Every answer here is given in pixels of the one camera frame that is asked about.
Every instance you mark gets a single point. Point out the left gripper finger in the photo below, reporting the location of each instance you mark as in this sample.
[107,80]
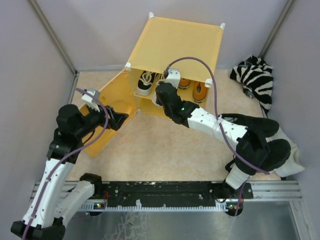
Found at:
[110,111]
[115,122]

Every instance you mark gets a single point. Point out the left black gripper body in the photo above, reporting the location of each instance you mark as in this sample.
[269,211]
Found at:
[94,119]

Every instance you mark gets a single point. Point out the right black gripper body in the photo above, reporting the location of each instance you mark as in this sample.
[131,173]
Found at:
[167,110]

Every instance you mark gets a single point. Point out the orange canvas sneaker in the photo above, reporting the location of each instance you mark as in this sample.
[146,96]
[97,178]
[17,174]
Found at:
[184,83]
[199,91]

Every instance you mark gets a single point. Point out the black white canvas sneaker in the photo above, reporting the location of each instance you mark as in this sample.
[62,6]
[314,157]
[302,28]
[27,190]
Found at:
[145,82]

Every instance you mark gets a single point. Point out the black chunky sneaker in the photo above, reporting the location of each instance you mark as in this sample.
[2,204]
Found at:
[268,127]
[280,151]

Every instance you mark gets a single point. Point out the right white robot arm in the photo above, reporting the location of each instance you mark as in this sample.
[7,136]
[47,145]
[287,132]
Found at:
[247,143]

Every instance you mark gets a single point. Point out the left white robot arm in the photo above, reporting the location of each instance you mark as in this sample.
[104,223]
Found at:
[50,165]

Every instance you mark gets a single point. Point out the yellow plastic shoe cabinet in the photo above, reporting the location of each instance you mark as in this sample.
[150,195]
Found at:
[190,47]

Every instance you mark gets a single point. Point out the zebra striped cloth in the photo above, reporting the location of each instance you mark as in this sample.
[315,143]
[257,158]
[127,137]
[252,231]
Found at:
[255,77]

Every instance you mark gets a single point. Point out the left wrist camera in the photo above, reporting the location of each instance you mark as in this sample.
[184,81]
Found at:
[89,101]

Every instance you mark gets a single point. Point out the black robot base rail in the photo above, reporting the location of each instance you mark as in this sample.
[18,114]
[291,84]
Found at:
[182,196]

